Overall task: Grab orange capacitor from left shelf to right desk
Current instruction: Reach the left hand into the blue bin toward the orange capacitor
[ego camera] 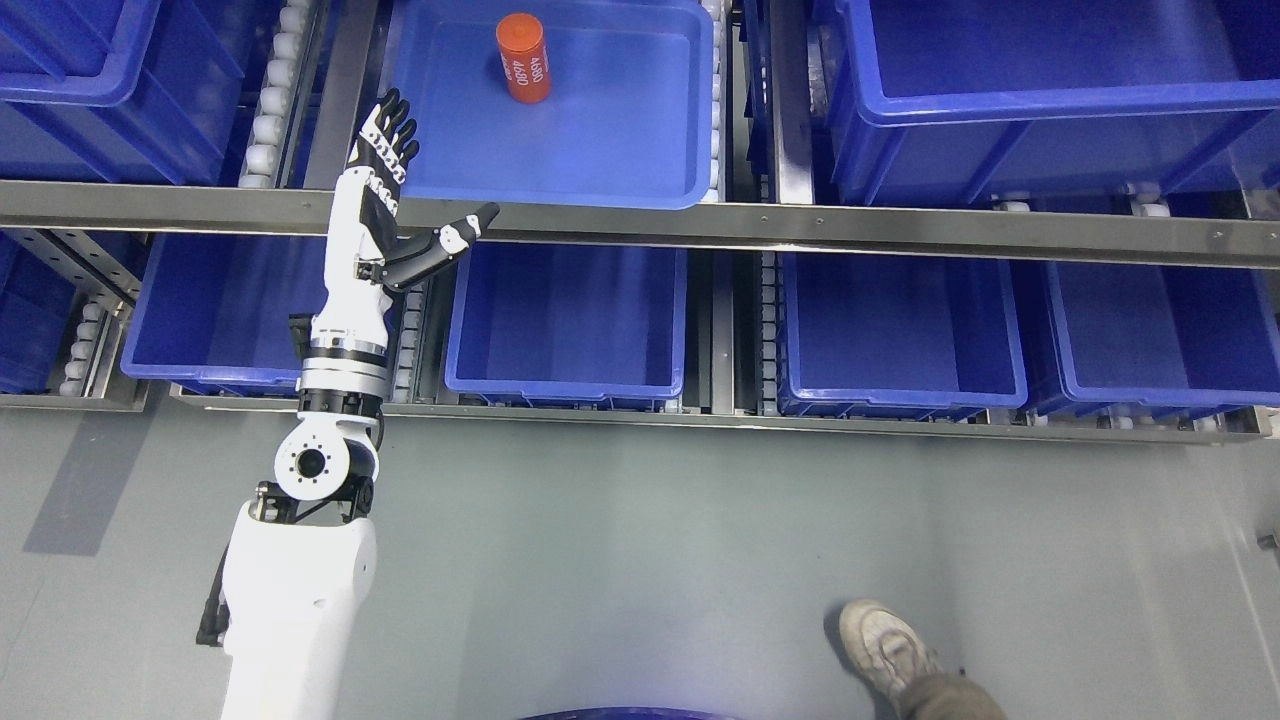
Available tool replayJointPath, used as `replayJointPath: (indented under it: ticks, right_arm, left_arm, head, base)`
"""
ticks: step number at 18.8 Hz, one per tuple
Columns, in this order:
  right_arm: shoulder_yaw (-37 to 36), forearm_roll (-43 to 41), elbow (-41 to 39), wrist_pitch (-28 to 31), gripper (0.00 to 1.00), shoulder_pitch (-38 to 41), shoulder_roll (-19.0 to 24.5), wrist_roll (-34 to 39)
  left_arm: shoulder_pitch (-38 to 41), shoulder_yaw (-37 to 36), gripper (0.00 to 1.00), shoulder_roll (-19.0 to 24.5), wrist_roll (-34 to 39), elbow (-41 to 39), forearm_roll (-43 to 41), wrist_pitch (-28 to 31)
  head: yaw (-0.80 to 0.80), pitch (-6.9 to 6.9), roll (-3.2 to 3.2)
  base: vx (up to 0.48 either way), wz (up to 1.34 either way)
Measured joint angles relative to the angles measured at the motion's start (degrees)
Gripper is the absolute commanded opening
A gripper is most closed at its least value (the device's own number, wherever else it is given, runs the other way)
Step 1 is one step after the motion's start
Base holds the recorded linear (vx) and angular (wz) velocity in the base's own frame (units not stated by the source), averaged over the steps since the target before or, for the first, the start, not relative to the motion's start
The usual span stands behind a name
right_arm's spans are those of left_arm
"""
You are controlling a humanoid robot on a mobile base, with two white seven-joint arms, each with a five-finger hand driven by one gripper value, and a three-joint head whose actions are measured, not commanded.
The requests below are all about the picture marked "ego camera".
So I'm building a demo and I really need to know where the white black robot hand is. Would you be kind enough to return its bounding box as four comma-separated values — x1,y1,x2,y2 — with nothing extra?
300,88,500,363

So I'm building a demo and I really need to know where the orange cylindrical capacitor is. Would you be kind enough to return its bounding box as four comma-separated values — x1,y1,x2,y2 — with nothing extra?
495,12,552,104

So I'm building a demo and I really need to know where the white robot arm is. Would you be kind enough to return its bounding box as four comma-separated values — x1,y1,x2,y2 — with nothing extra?
220,336,388,719

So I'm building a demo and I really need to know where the blue bin lower left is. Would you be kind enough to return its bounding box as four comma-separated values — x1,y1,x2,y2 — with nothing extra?
120,233,326,397

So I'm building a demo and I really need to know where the blue bin lower centre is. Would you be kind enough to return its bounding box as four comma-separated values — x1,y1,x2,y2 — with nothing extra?
444,242,689,413

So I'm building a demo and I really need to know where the shallow blue tray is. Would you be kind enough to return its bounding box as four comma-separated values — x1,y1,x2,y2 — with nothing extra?
388,1,716,210

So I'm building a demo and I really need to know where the blue bin upper left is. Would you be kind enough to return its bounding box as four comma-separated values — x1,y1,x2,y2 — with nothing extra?
1,1,282,186

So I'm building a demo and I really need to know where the blue bin far left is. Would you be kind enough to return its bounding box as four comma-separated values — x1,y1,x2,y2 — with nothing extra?
1,231,84,395

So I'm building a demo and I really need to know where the blue bin lower centre-right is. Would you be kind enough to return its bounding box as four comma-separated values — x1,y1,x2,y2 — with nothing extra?
777,252,1028,421

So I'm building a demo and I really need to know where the blue bin upper right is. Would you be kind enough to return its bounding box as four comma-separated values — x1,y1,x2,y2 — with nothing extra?
812,1,1279,208

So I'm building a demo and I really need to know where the beige sneaker shoe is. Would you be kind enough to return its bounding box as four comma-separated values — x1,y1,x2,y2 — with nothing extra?
837,600,942,705

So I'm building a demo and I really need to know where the olive trouser leg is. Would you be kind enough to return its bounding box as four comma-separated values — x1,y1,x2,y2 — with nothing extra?
892,673,1009,719

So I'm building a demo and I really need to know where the blue bin lower right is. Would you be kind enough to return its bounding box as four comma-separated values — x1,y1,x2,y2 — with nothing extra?
1011,261,1279,420

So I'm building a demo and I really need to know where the steel shelf rack frame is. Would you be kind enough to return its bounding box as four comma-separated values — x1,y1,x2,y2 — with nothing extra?
3,1,1277,445

